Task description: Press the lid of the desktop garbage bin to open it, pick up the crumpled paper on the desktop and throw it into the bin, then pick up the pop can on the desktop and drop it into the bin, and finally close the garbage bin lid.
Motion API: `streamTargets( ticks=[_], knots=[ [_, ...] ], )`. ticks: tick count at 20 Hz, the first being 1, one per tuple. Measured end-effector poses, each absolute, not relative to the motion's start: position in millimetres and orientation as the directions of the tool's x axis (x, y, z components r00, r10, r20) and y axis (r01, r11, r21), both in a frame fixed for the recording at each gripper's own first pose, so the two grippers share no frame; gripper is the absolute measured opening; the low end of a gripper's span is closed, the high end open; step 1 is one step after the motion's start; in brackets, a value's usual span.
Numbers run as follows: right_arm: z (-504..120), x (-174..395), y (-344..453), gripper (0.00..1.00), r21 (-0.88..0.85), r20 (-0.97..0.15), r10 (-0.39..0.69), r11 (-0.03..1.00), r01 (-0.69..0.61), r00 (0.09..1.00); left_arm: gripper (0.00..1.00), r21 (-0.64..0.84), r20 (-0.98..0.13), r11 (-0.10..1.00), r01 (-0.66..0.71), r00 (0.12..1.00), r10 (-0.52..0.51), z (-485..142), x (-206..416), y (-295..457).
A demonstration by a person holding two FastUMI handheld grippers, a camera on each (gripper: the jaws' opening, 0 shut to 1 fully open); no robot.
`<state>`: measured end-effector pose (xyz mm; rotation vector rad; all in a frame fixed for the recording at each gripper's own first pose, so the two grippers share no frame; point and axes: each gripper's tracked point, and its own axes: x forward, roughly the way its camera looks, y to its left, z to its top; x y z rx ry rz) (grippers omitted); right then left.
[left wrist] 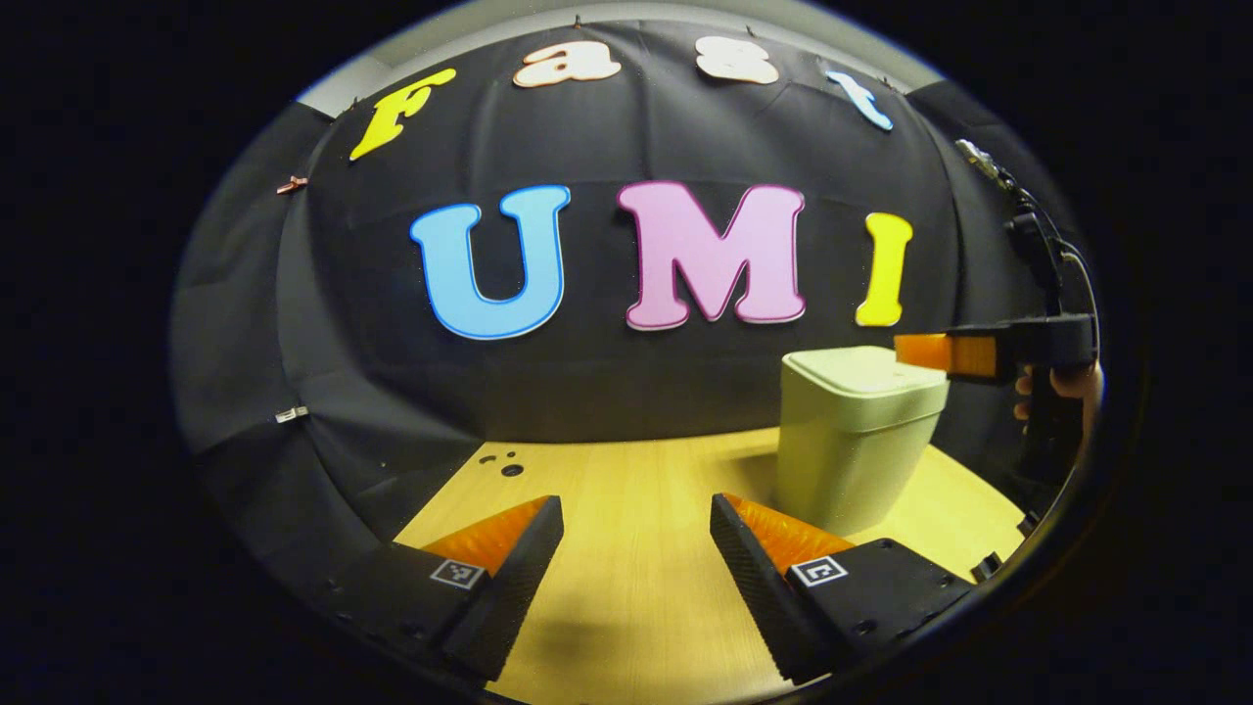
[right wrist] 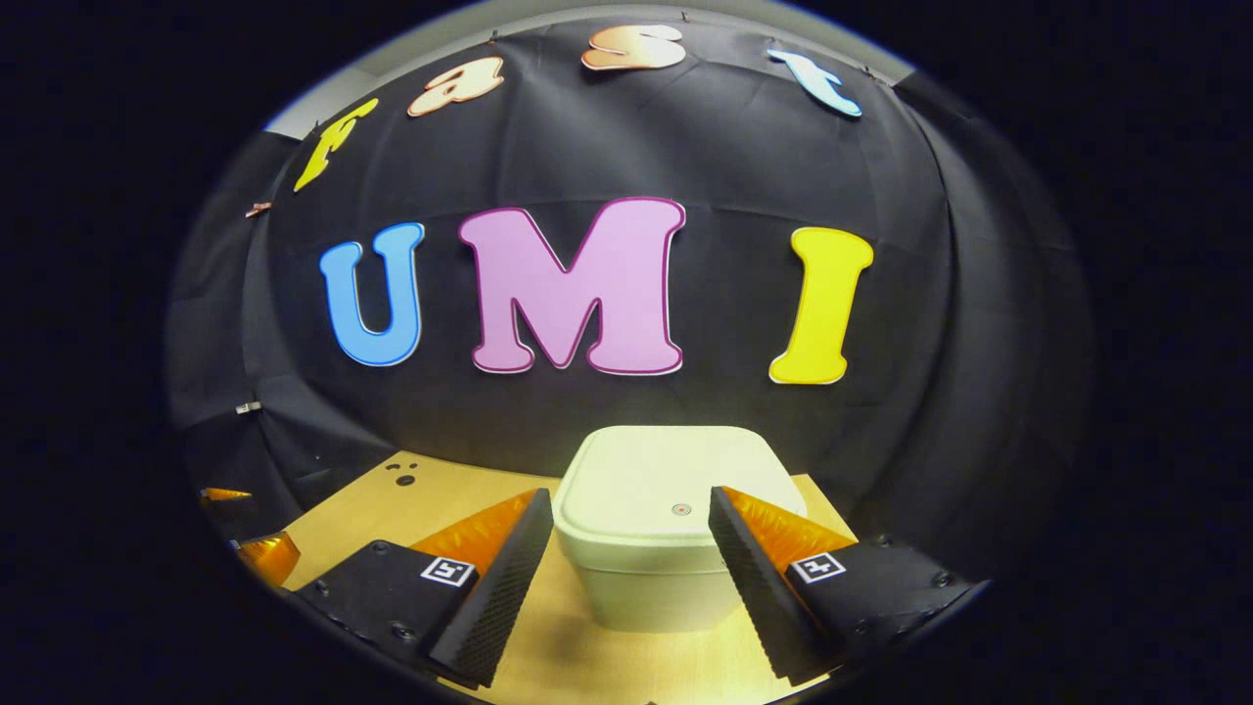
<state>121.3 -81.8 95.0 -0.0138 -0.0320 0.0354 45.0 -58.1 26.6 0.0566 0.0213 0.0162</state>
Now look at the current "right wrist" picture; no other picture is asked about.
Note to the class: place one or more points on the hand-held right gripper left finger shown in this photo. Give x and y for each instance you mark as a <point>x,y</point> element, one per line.
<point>509,583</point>

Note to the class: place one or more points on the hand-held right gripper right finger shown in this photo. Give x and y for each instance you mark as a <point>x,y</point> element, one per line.
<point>749,587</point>

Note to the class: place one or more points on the pale green desktop garbage bin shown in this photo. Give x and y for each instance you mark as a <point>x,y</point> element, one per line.
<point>646,490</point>

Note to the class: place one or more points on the wooden desktop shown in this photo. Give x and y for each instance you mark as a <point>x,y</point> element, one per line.
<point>392,509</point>

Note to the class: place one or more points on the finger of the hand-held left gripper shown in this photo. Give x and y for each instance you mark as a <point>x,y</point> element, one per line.
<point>225,495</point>
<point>269,558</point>

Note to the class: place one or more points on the black backdrop cloth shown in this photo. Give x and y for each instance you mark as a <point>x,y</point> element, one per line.
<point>734,157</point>

